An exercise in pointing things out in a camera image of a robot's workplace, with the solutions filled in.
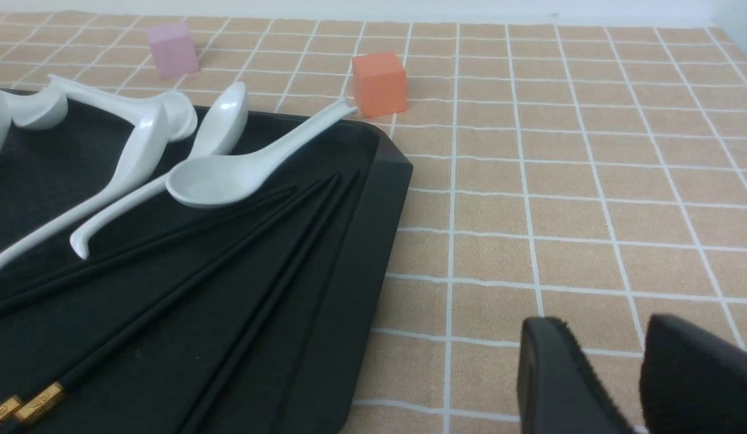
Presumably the plain black chopstick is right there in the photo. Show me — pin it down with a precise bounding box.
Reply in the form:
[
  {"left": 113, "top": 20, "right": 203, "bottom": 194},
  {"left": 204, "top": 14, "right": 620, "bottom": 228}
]
[
  {"left": 260, "top": 183, "right": 391, "bottom": 433},
  {"left": 173, "top": 173, "right": 343, "bottom": 433}
]

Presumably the pale pink cube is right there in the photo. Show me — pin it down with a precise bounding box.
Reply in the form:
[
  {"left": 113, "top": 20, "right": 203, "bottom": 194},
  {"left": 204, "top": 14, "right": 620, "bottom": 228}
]
[{"left": 145, "top": 22, "right": 200, "bottom": 78}]

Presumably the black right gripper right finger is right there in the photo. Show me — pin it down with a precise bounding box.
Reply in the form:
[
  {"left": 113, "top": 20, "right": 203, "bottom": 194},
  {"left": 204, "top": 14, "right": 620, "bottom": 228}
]
[{"left": 640, "top": 313, "right": 747, "bottom": 433}]

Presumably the black chopstick gold tip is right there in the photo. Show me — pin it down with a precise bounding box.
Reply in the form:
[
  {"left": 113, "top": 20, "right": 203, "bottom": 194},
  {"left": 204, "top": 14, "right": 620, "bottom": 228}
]
[
  {"left": 0, "top": 184, "right": 298, "bottom": 318},
  {"left": 0, "top": 176, "right": 332, "bottom": 432}
]

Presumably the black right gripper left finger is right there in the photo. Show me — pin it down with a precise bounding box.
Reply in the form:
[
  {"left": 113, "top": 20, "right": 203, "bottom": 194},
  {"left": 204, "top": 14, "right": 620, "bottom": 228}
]
[{"left": 517, "top": 318, "right": 634, "bottom": 433}]

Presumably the orange cube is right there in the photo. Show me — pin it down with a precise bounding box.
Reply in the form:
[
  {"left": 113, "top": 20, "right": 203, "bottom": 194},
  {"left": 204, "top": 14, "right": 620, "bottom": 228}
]
[{"left": 351, "top": 52, "right": 408, "bottom": 118}]

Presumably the black plastic tray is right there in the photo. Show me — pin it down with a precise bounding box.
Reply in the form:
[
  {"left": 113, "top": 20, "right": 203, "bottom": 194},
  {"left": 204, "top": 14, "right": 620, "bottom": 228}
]
[{"left": 0, "top": 121, "right": 414, "bottom": 433}]

